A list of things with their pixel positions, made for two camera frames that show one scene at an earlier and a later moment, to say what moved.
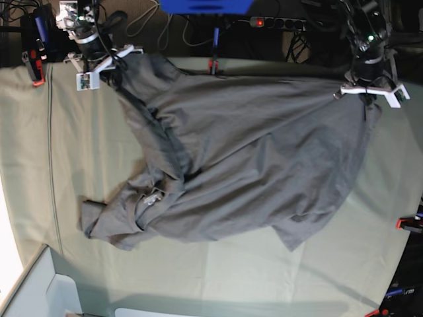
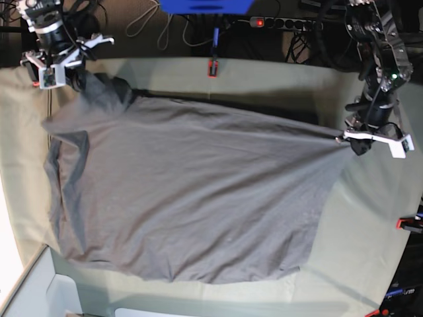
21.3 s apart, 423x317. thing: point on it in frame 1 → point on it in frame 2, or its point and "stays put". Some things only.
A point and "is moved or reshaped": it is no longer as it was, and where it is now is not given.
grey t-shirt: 231,154 is moved or reshaped
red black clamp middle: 213,64 stays put
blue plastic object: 206,6 stays put
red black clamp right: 414,224 stays put
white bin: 41,292 stays put
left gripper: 395,92 → 361,137
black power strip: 284,23 stays put
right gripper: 87,79 → 53,64
